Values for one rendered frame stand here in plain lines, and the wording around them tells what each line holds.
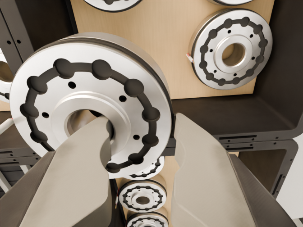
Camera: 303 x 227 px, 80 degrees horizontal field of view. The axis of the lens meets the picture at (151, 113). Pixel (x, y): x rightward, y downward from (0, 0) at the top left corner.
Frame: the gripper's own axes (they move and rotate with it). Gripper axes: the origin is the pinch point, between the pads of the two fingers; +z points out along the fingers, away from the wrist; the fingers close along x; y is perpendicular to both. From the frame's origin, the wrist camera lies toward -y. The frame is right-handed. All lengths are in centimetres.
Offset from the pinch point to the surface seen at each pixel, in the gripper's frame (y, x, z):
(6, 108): 9.2, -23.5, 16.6
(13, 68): -0.9, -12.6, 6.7
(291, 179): 42, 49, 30
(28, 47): -2.9, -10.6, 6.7
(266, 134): 6.5, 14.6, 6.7
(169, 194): 32.0, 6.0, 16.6
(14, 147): 9.1, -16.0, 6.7
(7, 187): 28.5, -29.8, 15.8
